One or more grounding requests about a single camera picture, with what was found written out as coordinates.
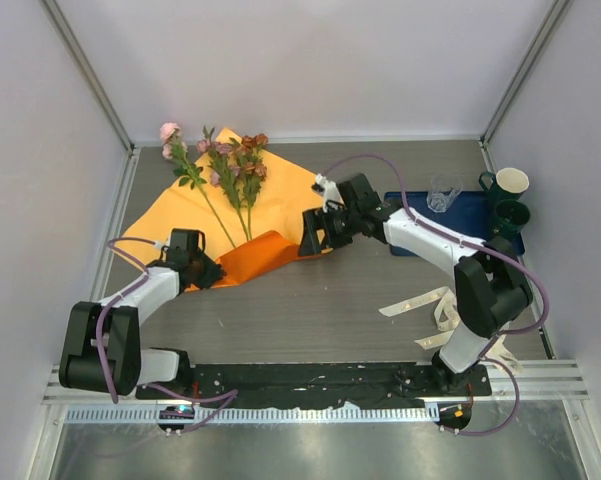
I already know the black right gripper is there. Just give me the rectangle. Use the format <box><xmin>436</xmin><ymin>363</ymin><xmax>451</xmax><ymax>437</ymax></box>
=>
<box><xmin>299</xmin><ymin>203</ymin><xmax>361</xmax><ymax>257</ymax></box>

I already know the orange wrapping paper sheet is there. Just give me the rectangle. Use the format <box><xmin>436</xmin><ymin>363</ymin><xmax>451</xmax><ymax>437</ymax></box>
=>
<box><xmin>123</xmin><ymin>128</ymin><xmax>322</xmax><ymax>288</ymax></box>

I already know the pink fake flower stem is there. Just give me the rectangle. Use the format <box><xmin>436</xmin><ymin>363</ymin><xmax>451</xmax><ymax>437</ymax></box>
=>
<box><xmin>159</xmin><ymin>122</ymin><xmax>236</xmax><ymax>247</ymax></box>
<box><xmin>197</xmin><ymin>126</ymin><xmax>251</xmax><ymax>241</ymax></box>

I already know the orange fake flower stem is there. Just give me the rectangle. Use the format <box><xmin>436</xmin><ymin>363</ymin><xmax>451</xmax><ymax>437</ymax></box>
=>
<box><xmin>234</xmin><ymin>133</ymin><xmax>269</xmax><ymax>239</ymax></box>

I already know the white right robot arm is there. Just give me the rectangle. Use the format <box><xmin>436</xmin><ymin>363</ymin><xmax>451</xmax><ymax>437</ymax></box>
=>
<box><xmin>298</xmin><ymin>173</ymin><xmax>533</xmax><ymax>395</ymax></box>

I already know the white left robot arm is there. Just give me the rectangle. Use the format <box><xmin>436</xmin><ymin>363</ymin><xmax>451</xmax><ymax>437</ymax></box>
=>
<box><xmin>58</xmin><ymin>229</ymin><xmax>225</xmax><ymax>402</ymax></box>

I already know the clear plastic cup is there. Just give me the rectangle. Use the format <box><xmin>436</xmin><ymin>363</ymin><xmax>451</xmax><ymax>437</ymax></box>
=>
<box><xmin>426</xmin><ymin>174</ymin><xmax>463</xmax><ymax>213</ymax></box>

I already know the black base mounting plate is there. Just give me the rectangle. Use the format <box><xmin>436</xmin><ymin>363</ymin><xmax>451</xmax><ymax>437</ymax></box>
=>
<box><xmin>136</xmin><ymin>362</ymin><xmax>492</xmax><ymax>410</ymax></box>

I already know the blue plastic tray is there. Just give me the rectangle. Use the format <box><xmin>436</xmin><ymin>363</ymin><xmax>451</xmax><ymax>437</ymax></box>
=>
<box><xmin>383</xmin><ymin>190</ymin><xmax>526</xmax><ymax>259</ymax></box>

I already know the cream printed ribbon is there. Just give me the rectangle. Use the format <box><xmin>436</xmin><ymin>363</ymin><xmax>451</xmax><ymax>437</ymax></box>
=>
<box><xmin>379</xmin><ymin>287</ymin><xmax>524</xmax><ymax>375</ymax></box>

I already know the dark green mug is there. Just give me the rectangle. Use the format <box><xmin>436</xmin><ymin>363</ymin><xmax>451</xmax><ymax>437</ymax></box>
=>
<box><xmin>488</xmin><ymin>199</ymin><xmax>531</xmax><ymax>241</ymax></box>

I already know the green mug white interior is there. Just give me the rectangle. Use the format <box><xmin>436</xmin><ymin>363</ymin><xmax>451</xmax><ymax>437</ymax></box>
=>
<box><xmin>478</xmin><ymin>167</ymin><xmax>530</xmax><ymax>208</ymax></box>

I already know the aluminium front rail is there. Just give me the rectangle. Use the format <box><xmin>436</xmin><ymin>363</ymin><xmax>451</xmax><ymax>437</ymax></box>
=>
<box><xmin>43</xmin><ymin>361</ymin><xmax>588</xmax><ymax>432</ymax></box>

